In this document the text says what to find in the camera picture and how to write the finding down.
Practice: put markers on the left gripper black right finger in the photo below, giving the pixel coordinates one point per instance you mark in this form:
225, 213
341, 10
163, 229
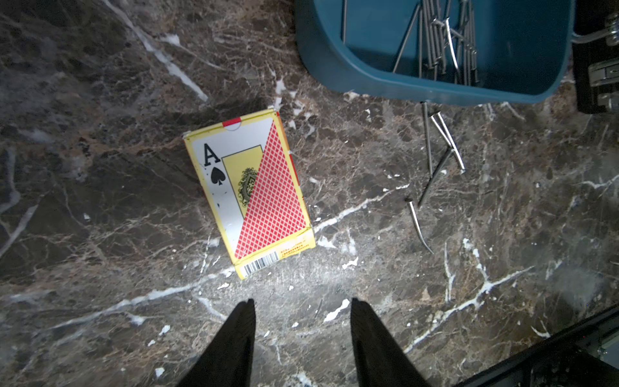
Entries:
379, 359

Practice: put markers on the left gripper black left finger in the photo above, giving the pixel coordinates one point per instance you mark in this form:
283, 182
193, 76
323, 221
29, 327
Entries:
227, 360

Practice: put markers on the playing card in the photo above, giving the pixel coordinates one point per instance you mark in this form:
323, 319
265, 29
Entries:
247, 173

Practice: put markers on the teal plastic storage box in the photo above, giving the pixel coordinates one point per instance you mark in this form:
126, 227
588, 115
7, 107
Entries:
523, 48

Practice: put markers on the nails heap inside box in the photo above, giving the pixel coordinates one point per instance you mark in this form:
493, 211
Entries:
435, 40

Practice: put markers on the bent steel nail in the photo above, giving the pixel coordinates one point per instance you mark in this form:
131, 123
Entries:
414, 210

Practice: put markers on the steel nail on table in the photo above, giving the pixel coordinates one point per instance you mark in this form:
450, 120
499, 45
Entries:
440, 124
425, 120
445, 158

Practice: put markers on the black carrying case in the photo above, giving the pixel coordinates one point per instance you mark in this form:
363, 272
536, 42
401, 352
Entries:
595, 56

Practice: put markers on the black front rail base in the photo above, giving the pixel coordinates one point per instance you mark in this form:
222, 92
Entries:
575, 356

